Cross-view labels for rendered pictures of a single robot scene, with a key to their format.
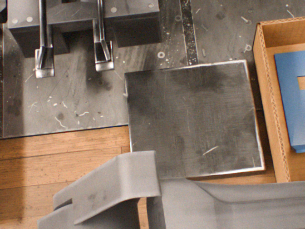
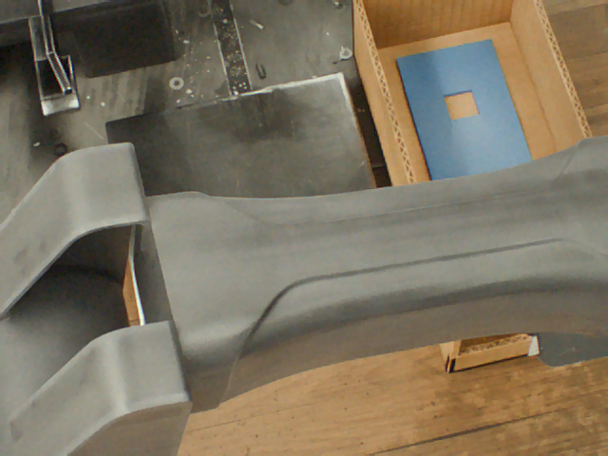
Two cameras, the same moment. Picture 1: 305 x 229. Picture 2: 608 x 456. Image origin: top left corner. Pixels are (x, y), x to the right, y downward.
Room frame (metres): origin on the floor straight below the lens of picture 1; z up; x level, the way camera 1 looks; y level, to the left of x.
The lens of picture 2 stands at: (-0.09, -0.01, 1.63)
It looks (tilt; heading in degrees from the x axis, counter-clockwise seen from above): 65 degrees down; 347
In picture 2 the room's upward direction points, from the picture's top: 5 degrees counter-clockwise
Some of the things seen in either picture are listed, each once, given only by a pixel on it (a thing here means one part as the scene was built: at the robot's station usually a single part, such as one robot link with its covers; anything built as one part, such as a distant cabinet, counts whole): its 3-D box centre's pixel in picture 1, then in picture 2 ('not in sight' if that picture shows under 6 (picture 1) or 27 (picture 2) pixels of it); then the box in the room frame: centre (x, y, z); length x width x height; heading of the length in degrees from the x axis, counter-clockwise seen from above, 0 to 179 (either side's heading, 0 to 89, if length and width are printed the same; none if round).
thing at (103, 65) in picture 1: (103, 45); (54, 64); (0.38, 0.04, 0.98); 0.07 x 0.02 x 0.01; 175
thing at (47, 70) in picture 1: (44, 51); not in sight; (0.39, 0.11, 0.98); 0.07 x 0.02 x 0.01; 175
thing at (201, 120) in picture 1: (191, 121); (249, 201); (0.28, -0.06, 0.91); 0.17 x 0.16 x 0.02; 85
